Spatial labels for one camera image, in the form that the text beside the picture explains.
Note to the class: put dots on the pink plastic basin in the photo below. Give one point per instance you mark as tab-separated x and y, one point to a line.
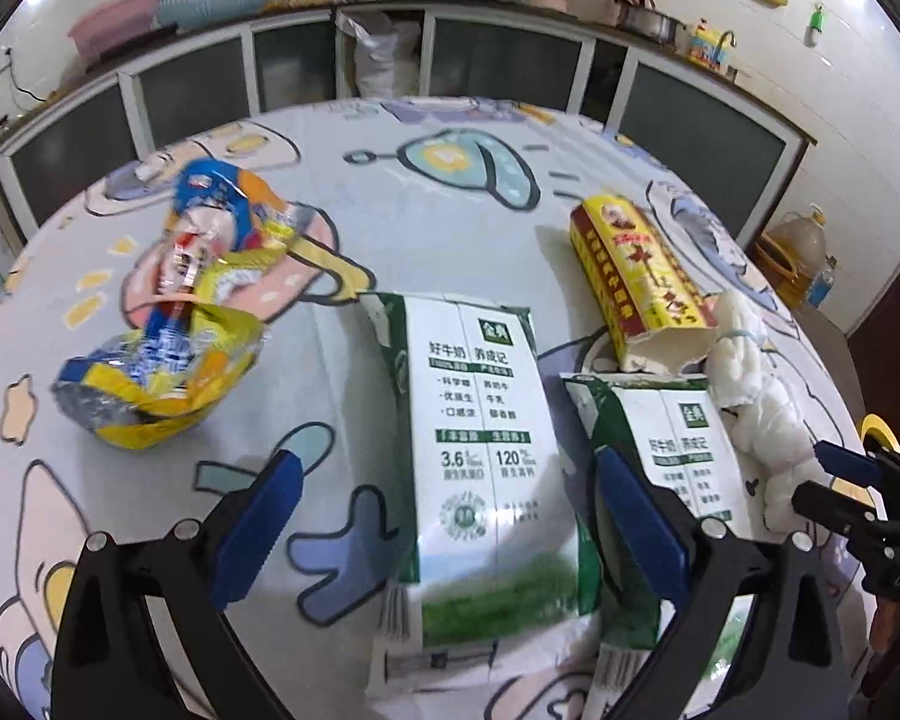
111	24

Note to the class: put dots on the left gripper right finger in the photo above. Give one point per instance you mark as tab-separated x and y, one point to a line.
789	663

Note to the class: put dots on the white crumpled paper towel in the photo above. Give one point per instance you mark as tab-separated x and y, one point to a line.
769	426

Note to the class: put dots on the right green white milk carton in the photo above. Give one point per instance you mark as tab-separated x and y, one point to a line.
661	457

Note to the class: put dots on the green white milk carton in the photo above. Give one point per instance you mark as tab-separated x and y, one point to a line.
661	457
501	578

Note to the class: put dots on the yellow red cardboard box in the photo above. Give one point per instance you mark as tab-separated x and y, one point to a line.
657	318

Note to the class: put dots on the yellow blue snack bag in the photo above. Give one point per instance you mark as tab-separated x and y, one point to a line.
146	386

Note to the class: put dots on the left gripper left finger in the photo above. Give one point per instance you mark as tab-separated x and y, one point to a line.
108	660

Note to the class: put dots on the steel cooking pot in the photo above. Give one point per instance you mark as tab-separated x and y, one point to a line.
658	27

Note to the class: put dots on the white woven sack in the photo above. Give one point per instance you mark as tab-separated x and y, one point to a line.
386	62

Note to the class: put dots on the yellow cooking oil jug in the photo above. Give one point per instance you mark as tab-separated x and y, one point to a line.
802	238

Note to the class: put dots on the left green white milk carton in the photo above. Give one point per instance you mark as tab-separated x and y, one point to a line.
501	578

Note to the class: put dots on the cartoon printed tablecloth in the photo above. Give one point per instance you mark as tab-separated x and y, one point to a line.
426	198

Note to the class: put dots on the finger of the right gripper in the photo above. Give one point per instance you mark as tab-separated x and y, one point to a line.
837	513
840	462

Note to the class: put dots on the green white wall bottle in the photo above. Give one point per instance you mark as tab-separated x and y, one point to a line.
815	27

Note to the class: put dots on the yellow detergent bottles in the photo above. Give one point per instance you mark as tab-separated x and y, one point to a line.
709	47

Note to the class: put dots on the small blue bottle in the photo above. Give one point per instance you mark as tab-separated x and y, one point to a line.
822	283

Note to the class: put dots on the yellow rimmed black trash bin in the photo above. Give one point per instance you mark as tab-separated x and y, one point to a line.
877	436

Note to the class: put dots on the blue orange cartoon snack bag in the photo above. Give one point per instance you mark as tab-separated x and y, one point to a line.
224	232

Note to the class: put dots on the white glass-door counter cabinet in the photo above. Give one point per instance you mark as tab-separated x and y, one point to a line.
736	151

